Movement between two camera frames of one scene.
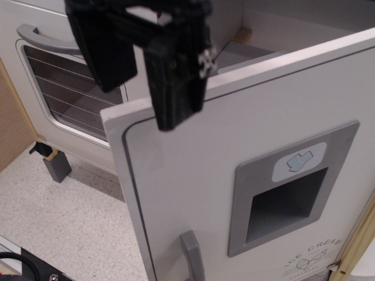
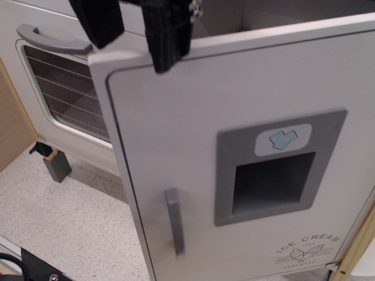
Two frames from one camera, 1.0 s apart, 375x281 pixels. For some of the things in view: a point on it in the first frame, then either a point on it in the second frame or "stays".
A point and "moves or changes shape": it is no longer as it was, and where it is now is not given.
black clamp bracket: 41,148 stays
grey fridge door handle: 193,256 to 176,220
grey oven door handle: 31,33 stays
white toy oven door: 60,95 stays
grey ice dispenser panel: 286,188 to 275,167
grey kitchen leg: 58,168 stays
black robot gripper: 178,47 to 168,23
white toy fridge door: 271,179 moves or changes shape
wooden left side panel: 17,132 stays
